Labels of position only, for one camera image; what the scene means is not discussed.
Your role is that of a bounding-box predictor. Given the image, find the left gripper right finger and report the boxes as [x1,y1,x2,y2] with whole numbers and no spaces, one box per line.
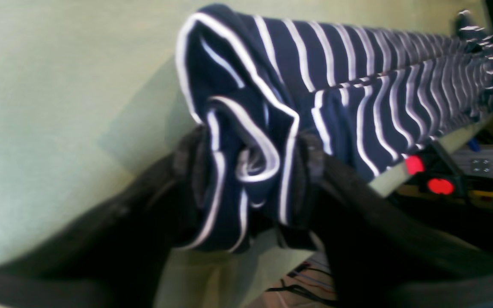
[294,134,493,308]

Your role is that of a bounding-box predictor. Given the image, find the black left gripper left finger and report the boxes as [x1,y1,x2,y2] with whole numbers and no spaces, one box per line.
[0,128,206,308]

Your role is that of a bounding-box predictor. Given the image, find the navy white striped T-shirt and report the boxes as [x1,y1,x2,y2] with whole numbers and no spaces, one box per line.
[175,4,493,253]

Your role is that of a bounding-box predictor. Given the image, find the orange black centre clamp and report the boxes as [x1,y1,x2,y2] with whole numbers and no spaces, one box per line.
[405,140,468,198]

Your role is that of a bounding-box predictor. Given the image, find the light green table cloth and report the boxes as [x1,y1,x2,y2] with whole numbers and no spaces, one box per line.
[0,0,489,308]

